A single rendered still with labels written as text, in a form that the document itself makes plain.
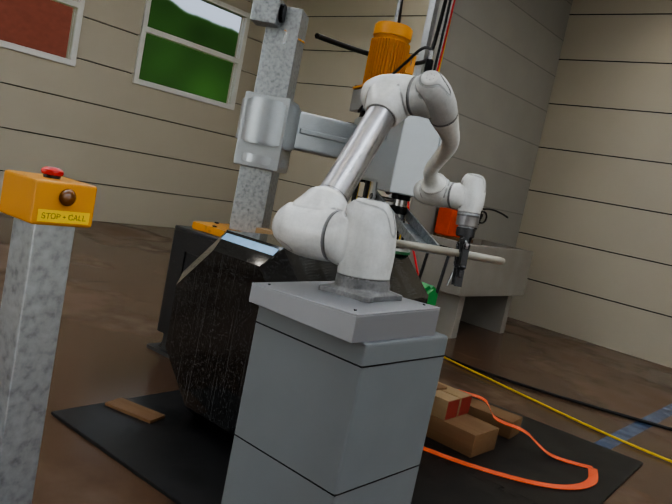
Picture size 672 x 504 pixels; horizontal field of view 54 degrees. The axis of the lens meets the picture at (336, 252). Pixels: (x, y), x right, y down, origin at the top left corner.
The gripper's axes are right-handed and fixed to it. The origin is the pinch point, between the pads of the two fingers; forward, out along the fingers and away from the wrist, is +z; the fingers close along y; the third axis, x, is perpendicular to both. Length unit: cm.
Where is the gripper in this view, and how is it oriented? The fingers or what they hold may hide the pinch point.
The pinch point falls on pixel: (457, 277)
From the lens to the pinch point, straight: 268.0
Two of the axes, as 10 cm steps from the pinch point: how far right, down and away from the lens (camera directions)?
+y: -0.4, -0.6, 10.0
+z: -1.6, 9.9, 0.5
